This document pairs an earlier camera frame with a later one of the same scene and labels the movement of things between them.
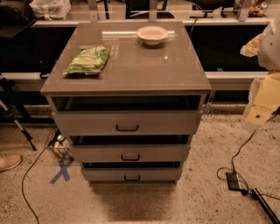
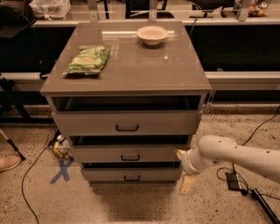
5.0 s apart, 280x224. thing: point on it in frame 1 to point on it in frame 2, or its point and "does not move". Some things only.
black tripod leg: x=9 y=92 to x=3 y=134
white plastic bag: x=51 y=10 does not move
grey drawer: x=130 y=153 does not move
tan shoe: x=9 y=161 does not move
